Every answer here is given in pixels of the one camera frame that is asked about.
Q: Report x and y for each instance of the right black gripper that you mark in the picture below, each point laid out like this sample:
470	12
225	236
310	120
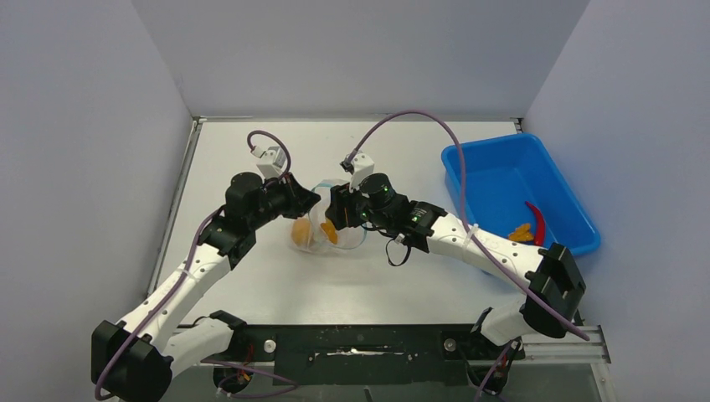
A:
343	199

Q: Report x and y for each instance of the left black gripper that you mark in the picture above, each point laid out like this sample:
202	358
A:
300	199

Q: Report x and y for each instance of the yellow lemon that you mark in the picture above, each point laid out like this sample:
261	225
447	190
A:
301	234

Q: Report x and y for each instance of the clear zip top bag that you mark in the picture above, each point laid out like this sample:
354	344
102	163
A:
316	234

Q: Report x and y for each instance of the orange fried nugget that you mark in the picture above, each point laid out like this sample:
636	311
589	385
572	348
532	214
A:
329	231

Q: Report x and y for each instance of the orange fried chicken piece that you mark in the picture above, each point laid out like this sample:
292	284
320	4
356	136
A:
522	233

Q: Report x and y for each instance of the red chili pepper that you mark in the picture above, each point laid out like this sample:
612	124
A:
540	227

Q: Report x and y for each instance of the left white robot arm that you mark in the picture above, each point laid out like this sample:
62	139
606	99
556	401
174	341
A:
136	358

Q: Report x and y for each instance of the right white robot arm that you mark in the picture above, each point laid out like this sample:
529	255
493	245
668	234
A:
548	277

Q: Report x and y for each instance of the blue plastic tray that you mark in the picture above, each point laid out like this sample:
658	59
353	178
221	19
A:
492	179

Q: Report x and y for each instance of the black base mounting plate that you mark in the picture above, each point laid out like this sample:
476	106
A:
364	354

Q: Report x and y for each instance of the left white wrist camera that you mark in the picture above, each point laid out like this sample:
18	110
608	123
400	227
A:
271	162

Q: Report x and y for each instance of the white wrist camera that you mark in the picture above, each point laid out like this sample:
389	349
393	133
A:
271	162
359	167

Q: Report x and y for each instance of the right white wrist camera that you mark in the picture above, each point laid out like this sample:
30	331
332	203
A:
359	167

